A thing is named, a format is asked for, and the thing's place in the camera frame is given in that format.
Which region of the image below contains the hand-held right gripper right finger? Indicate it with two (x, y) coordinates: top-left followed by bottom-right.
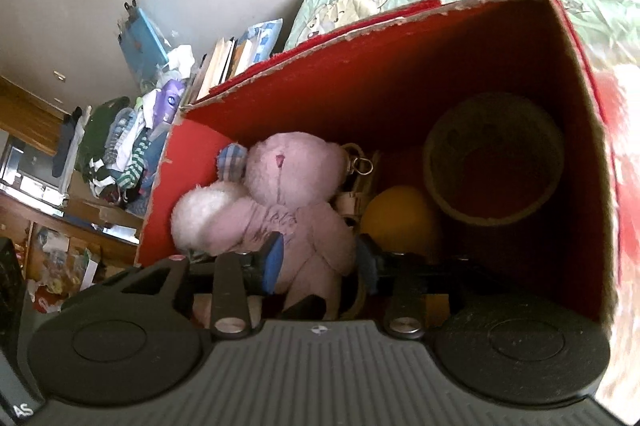
(356, 235), (482, 340)

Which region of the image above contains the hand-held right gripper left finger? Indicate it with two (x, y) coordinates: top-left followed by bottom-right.
(119, 231), (287, 341)

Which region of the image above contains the pink teddy bear plush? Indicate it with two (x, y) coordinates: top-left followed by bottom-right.
(215, 132), (359, 320)

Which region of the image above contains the red cardboard box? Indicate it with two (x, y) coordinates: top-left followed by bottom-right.
(134, 0), (621, 331)

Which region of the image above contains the yellow ball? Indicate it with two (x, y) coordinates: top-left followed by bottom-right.
(359, 185), (444, 260)

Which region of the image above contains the white fluffy plush toy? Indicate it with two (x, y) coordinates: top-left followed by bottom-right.
(170, 183), (249, 258)

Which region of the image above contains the tan round container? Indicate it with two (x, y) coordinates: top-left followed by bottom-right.
(422, 92), (566, 227)

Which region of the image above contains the grey appliance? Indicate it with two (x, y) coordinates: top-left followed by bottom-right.
(0, 130), (77, 208)

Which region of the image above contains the pile of clothes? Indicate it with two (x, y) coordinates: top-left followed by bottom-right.
(75, 95), (174, 218)

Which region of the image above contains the black hanging cloth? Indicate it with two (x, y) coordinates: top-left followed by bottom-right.
(54, 106), (84, 178)

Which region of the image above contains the purple packet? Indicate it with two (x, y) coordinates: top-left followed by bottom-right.
(152, 78), (187, 130)

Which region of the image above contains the wooden cabinet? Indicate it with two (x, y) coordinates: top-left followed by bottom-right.
(0, 75), (147, 308)

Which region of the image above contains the dark green cloth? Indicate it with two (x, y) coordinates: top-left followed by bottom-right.
(76, 98), (134, 168)

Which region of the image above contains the row of books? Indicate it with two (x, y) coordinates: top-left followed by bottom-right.
(187, 36), (252, 105)

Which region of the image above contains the blue white packet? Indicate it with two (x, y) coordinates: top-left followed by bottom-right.
(234, 18), (284, 75)

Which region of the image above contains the white crumpled plastic bag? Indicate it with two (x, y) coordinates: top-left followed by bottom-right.
(159, 45), (197, 78)

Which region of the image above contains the blue plastic box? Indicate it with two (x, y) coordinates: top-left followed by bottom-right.
(118, 0), (169, 83)

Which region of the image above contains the beige small keychain bag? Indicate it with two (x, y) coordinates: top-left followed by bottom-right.
(334, 143), (382, 228)

